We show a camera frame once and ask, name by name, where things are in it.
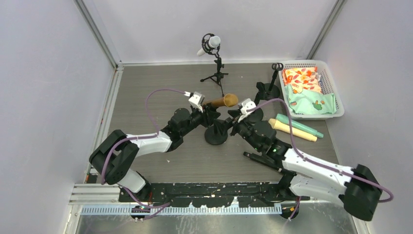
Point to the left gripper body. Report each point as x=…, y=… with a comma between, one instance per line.
x=206, y=112

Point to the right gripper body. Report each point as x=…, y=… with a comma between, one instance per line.
x=234, y=123

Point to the black round-base stand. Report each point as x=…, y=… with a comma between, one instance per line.
x=256, y=116
x=268, y=91
x=217, y=133

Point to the gold microphone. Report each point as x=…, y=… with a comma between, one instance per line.
x=228, y=100

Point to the white microphone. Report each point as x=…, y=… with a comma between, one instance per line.
x=210, y=45

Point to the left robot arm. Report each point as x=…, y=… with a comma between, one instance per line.
x=114, y=156

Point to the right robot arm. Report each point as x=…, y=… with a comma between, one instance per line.
x=355, y=189

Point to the cream yellow microphone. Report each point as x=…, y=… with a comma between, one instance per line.
x=278, y=125

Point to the black microphone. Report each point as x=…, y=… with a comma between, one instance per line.
x=269, y=162

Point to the green microphone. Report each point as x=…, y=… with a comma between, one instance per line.
x=285, y=120

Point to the green patterned cloth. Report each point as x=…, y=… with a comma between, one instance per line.
x=307, y=102

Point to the white plastic basket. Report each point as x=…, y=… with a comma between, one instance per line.
x=326, y=82

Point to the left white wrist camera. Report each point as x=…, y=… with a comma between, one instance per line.
x=195, y=99

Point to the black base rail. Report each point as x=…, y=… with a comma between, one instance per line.
x=211, y=195

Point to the aluminium corner post right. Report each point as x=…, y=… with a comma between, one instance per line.
x=328, y=24

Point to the aluminium corner post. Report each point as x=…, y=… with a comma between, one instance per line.
x=328, y=24
x=94, y=21

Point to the aluminium corner post left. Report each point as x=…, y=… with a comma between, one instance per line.
x=94, y=21

